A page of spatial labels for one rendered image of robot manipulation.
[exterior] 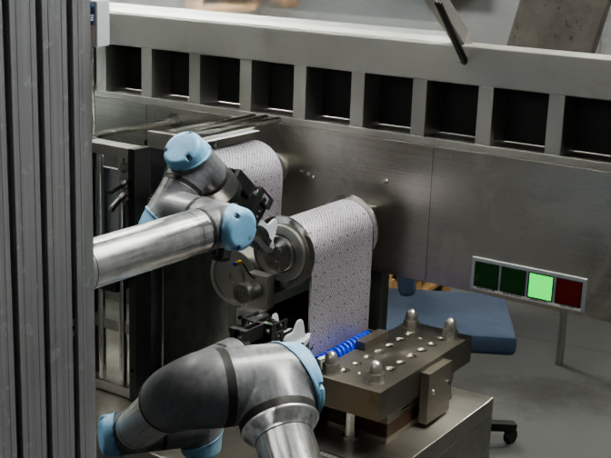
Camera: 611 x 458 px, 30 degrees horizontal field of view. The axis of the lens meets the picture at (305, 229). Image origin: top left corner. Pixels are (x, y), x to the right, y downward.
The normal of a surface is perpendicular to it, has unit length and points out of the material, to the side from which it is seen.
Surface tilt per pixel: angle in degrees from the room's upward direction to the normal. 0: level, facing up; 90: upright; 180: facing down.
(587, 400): 0
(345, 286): 90
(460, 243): 90
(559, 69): 90
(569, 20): 90
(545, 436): 0
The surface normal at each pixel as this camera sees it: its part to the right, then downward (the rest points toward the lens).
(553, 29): -0.34, 0.23
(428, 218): -0.55, 0.19
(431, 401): 0.83, 0.17
